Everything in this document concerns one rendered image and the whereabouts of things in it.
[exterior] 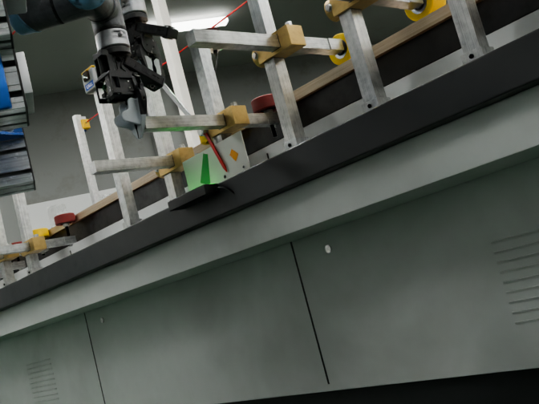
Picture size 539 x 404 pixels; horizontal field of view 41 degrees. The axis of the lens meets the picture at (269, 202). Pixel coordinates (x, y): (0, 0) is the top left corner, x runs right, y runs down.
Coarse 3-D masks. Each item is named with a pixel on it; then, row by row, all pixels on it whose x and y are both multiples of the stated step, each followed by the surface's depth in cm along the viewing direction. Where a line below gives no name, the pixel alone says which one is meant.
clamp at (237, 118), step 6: (228, 108) 183; (234, 108) 182; (240, 108) 184; (222, 114) 184; (228, 114) 183; (234, 114) 182; (240, 114) 183; (246, 114) 185; (228, 120) 183; (234, 120) 181; (240, 120) 182; (246, 120) 184; (228, 126) 183; (234, 126) 183; (240, 126) 184; (210, 132) 189; (216, 132) 187; (222, 132) 186; (228, 132) 188; (210, 138) 189
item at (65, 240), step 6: (48, 240) 279; (54, 240) 281; (60, 240) 282; (66, 240) 284; (72, 240) 285; (0, 246) 267; (6, 246) 268; (12, 246) 269; (18, 246) 271; (24, 246) 272; (48, 246) 279; (54, 246) 281; (0, 252) 266; (6, 252) 267; (12, 252) 269
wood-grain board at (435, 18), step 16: (480, 0) 154; (432, 16) 162; (448, 16) 159; (400, 32) 168; (416, 32) 165; (384, 48) 172; (352, 64) 179; (320, 80) 188; (336, 80) 186; (304, 96) 193; (144, 176) 251; (96, 208) 277
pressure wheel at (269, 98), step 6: (264, 96) 194; (270, 96) 194; (252, 102) 196; (258, 102) 194; (264, 102) 193; (270, 102) 194; (258, 108) 194; (264, 108) 194; (270, 108) 197; (270, 126) 196; (276, 132) 196
